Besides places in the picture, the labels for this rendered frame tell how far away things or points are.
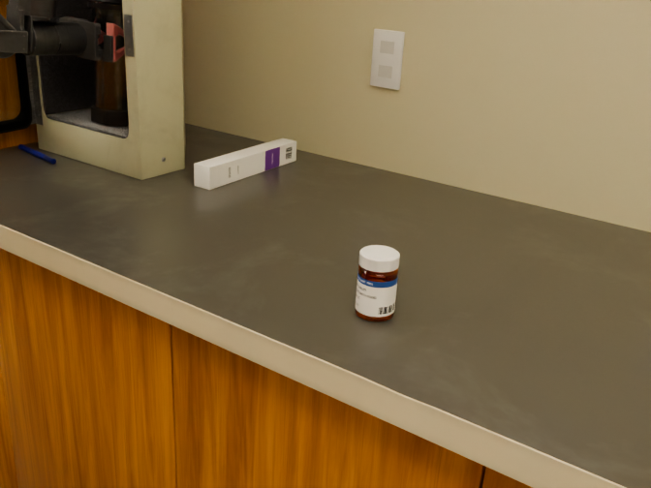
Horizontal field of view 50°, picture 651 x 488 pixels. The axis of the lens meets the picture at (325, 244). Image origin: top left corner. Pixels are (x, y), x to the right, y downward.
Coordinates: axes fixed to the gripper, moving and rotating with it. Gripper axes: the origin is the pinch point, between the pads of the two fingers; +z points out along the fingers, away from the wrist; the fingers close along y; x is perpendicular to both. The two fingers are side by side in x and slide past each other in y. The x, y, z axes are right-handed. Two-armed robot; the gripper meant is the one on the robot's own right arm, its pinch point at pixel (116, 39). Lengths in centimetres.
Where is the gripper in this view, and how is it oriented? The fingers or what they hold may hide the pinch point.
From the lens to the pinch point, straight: 145.5
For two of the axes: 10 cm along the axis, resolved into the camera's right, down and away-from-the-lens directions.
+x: -1.0, 9.4, 3.4
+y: -8.2, -2.7, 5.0
